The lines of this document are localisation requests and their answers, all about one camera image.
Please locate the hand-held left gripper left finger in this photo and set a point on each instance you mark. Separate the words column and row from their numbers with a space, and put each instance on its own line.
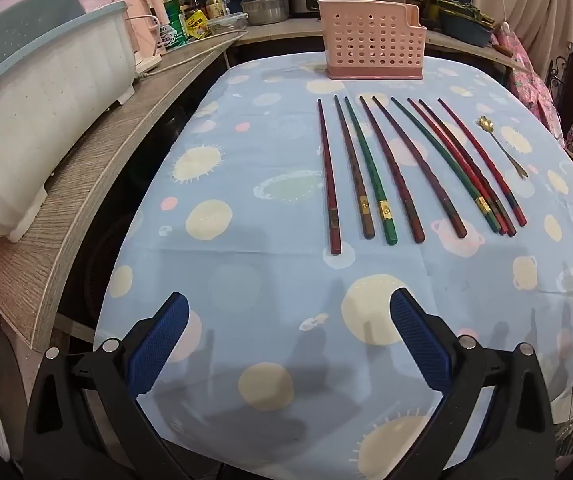
column 159, row 340

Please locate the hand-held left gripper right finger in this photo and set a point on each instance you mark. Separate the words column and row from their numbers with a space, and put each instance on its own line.
column 419, row 340

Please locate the pink perforated utensil basket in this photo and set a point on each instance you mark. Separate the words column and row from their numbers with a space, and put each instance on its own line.
column 371, row 40

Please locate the blue planet print tablecloth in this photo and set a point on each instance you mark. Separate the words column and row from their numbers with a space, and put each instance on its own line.
column 266, row 280

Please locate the wood grain side shelf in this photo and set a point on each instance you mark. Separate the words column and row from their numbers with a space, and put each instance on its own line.
column 91, row 170

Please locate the pink pineapple print cloth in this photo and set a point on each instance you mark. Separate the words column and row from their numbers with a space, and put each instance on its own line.
column 526, row 80

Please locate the white and blue dish drainer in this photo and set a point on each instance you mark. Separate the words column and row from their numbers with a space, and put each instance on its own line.
column 31, row 125

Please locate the blue plastic bowl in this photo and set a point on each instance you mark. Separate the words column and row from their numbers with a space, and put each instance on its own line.
column 464, row 32

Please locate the beige curtain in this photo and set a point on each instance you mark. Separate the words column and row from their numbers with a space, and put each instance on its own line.
column 531, row 5

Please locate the yellow snack packet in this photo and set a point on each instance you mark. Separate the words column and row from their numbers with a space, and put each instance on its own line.
column 197, row 26

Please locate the green can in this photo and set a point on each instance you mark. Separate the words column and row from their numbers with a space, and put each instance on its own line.
column 174, row 20

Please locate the clear lidded food container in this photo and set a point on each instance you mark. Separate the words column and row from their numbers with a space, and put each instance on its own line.
column 227, row 24

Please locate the pink electric kettle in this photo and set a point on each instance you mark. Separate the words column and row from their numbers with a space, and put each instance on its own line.
column 144, row 15

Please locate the beige kitchen counter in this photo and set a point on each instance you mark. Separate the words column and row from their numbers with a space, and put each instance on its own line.
column 286, row 32

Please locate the yellow liquid bottle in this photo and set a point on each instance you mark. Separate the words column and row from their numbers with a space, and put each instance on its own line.
column 215, row 5

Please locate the small steel pot glass lid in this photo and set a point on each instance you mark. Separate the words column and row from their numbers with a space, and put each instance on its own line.
column 265, row 9

